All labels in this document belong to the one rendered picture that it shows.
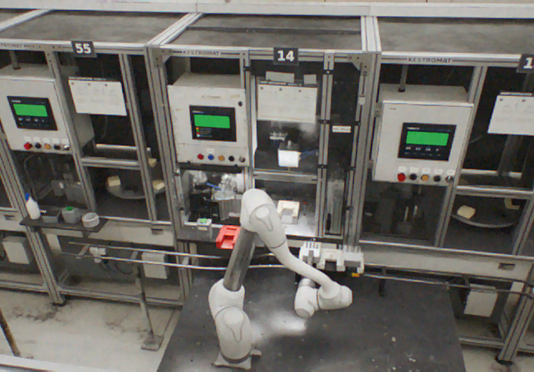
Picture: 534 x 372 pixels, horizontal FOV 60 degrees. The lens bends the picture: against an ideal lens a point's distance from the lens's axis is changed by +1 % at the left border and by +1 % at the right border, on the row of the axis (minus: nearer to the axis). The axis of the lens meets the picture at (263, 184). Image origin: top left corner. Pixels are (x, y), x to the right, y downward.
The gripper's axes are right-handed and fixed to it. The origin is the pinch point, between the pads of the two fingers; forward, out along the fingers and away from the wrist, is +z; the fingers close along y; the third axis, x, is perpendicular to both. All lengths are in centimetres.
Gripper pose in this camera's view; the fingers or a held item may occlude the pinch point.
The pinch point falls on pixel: (311, 257)
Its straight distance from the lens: 267.0
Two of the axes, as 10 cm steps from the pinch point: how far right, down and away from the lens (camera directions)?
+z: 1.8, -5.5, 8.1
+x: -9.8, -0.8, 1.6
